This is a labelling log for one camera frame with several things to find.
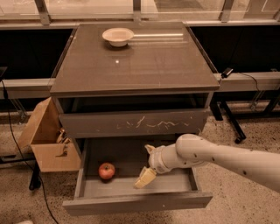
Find cardboard box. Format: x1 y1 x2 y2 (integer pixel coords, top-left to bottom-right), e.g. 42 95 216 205
17 97 81 172

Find grey drawer cabinet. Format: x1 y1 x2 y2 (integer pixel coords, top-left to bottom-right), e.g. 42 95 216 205
49 21 221 154

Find small black device on rail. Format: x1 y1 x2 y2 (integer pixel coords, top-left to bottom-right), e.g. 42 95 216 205
220 67 233 79

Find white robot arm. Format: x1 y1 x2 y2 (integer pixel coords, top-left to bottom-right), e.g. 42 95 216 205
134 134 280 192

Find black cable on floor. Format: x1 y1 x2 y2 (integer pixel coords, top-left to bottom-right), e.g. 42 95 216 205
0 79 60 224

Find black table leg with caster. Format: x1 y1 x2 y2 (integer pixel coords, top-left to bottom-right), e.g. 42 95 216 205
210 95 246 144

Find red apple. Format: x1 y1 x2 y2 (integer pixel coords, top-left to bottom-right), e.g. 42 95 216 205
98 163 116 180

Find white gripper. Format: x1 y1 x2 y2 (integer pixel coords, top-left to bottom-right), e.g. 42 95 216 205
134 144 170 189

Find white bowl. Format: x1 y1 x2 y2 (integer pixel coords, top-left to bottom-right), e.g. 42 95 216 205
102 28 134 47

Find closed grey top drawer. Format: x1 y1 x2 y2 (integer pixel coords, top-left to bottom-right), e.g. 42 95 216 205
59 109 209 138

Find black stand foot left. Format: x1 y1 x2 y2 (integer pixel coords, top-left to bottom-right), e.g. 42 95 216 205
29 163 41 191

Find open grey middle drawer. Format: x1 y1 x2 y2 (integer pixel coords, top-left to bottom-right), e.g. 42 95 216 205
63 136 213 216

